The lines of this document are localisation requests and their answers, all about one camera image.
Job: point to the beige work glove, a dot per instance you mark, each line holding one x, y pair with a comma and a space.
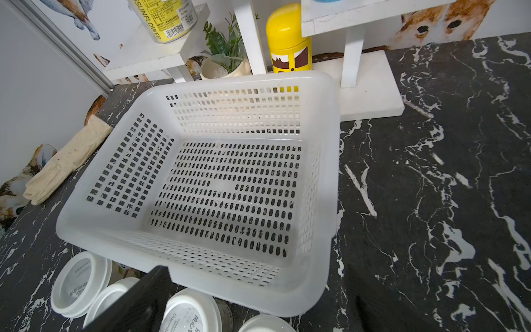
70, 158

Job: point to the small green plant pot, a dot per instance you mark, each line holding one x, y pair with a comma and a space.
226, 56

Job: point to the white wooden tiered shelf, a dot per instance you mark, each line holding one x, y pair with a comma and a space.
366, 82

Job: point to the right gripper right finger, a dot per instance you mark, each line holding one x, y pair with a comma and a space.
373, 307

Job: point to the white plastic perforated basket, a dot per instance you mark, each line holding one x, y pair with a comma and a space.
231, 184

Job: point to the yellow sunflower seed can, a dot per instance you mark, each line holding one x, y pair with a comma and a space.
165, 20

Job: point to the yogurt cup row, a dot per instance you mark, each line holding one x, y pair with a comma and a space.
79, 283
266, 323
107, 297
190, 310

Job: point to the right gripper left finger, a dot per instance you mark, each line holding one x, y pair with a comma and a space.
141, 308

